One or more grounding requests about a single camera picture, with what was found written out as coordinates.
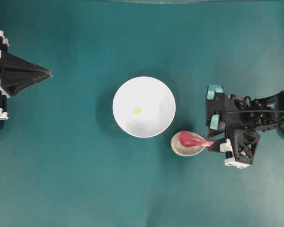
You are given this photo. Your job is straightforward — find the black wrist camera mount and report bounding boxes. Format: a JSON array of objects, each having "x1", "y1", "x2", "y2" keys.
[{"x1": 228, "y1": 129, "x2": 260, "y2": 165}]

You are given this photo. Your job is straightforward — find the speckled egg-shaped spoon rest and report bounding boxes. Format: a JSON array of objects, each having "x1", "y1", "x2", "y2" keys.
[{"x1": 171, "y1": 132, "x2": 206, "y2": 157}]

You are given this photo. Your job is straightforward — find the yellow hexagonal prism block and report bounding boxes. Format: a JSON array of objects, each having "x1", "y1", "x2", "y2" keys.
[{"x1": 134, "y1": 108, "x2": 141, "y2": 114}]

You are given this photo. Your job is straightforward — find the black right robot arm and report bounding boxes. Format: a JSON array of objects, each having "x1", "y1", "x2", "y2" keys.
[{"x1": 205, "y1": 85, "x2": 284, "y2": 169}]

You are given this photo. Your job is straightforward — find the red plastic spoon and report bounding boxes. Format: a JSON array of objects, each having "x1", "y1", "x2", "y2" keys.
[{"x1": 178, "y1": 131, "x2": 214, "y2": 148}]

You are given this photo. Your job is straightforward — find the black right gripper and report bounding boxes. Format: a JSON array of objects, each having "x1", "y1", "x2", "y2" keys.
[{"x1": 205, "y1": 85, "x2": 255, "y2": 169}]

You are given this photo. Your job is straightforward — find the white round bowl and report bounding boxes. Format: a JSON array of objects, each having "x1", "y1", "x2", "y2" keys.
[{"x1": 112, "y1": 76, "x2": 176, "y2": 138}]

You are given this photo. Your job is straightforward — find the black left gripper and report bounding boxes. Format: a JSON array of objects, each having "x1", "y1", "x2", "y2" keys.
[{"x1": 0, "y1": 30, "x2": 52, "y2": 130}]

